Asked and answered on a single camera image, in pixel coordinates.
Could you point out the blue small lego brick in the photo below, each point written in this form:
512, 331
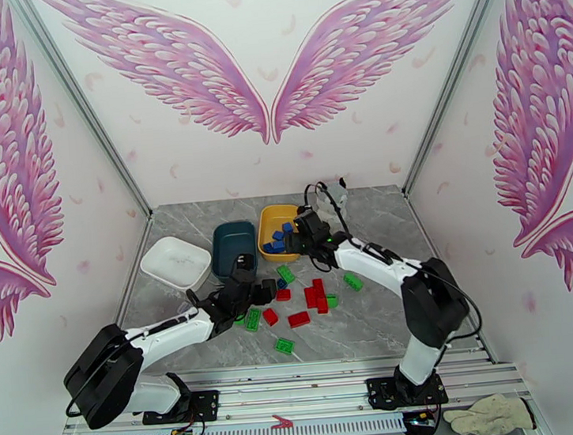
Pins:
281, 284

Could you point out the blue long lego brick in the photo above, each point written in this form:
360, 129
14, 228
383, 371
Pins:
280, 246

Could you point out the green small lego brick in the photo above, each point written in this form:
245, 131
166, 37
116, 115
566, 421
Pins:
331, 301
239, 321

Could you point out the green long lego brick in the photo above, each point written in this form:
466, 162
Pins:
284, 345
253, 320
286, 274
353, 281

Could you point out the red long lego brick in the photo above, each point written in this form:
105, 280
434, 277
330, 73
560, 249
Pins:
317, 286
298, 319
310, 297

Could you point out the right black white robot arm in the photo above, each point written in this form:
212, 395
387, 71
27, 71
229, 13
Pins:
432, 307

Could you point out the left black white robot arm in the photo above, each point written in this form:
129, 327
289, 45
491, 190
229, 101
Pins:
166, 333

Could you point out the yellow plastic container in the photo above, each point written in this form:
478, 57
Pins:
272, 220

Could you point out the dark teal plastic container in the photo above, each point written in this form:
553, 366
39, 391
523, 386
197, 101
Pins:
234, 245

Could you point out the grey white husky plush toy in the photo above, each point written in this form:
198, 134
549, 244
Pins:
336, 193

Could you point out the white plastic container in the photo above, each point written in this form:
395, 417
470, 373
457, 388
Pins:
176, 262

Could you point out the red clip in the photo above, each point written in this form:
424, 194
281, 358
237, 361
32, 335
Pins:
282, 421

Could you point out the cream work glove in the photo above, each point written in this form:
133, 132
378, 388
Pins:
485, 416

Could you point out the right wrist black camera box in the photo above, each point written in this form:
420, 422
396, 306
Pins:
309, 222

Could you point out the aluminium rail frame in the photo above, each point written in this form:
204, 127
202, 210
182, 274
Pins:
290, 387

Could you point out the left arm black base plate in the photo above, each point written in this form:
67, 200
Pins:
204, 404

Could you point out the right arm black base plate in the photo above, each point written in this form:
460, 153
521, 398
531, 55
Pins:
382, 392

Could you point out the aluminium corner post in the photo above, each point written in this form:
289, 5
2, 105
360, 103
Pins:
84, 106
454, 77

